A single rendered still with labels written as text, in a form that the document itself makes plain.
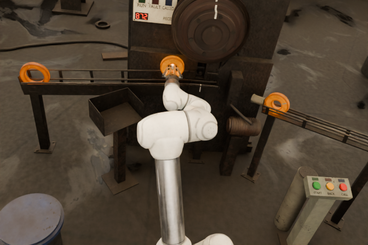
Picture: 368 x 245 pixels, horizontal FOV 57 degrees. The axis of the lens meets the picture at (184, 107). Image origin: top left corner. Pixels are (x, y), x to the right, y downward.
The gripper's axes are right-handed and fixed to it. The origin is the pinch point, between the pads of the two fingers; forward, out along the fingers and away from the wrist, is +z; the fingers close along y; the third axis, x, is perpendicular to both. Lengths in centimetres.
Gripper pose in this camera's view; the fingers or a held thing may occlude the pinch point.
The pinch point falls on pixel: (172, 64)
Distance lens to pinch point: 218.1
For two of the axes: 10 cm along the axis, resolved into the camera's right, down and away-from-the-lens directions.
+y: 9.9, 0.7, 0.9
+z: -0.2, -6.6, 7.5
